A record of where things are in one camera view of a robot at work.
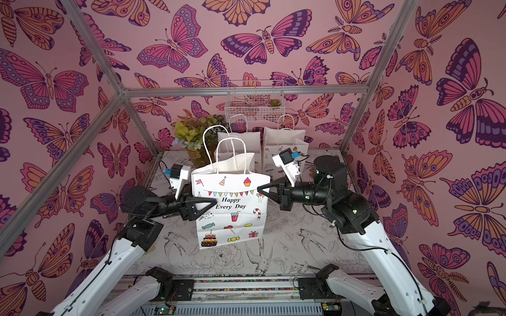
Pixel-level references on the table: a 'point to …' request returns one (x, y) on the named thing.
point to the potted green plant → (199, 137)
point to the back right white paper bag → (294, 139)
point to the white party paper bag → (240, 214)
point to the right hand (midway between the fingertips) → (261, 187)
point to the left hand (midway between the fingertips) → (217, 198)
